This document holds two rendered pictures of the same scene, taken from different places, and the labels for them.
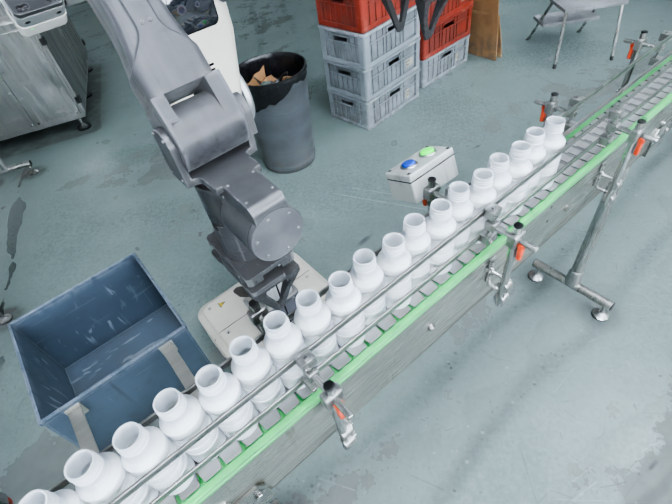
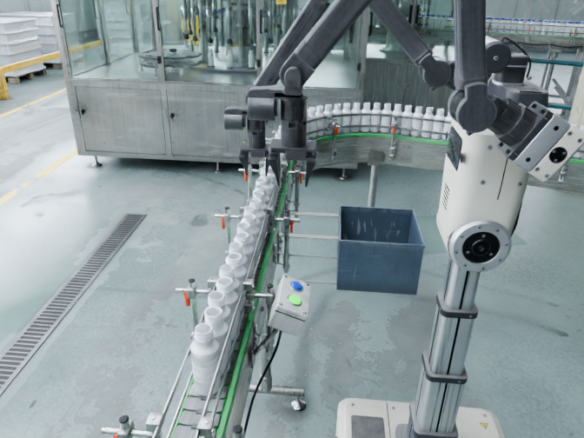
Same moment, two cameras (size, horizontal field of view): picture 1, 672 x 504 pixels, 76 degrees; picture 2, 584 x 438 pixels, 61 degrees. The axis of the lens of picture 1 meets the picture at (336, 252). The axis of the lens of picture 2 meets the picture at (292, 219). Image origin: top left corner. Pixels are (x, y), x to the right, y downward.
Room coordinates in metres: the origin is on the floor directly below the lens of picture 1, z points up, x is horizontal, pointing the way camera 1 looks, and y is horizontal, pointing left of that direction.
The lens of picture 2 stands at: (1.38, -1.05, 1.83)
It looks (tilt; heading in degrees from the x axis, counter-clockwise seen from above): 26 degrees down; 127
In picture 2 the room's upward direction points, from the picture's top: 1 degrees clockwise
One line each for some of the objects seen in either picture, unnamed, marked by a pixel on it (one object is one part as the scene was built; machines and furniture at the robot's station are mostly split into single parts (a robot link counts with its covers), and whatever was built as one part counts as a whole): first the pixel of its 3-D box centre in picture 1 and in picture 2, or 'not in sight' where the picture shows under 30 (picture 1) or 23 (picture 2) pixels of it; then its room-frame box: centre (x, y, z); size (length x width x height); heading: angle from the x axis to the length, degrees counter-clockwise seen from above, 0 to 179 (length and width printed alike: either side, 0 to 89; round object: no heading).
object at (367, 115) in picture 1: (374, 92); not in sight; (3.06, -0.51, 0.11); 0.61 x 0.41 x 0.22; 128
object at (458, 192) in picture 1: (455, 219); (235, 282); (0.59, -0.24, 1.08); 0.06 x 0.06 x 0.17
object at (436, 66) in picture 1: (427, 55); not in sight; (3.52, -1.04, 0.11); 0.61 x 0.41 x 0.22; 125
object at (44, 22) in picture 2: not in sight; (40, 39); (-9.36, 4.44, 0.50); 1.23 x 1.05 x 1.00; 33
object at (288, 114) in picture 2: not in sight; (291, 108); (0.74, -0.20, 1.57); 0.07 x 0.06 x 0.07; 33
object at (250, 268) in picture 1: (243, 232); (256, 141); (0.37, 0.10, 1.35); 0.10 x 0.07 x 0.07; 32
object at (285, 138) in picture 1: (280, 117); not in sight; (2.56, 0.19, 0.32); 0.45 x 0.45 x 0.64
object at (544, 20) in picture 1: (573, 22); not in sight; (3.41, -2.20, 0.21); 0.61 x 0.47 x 0.41; 176
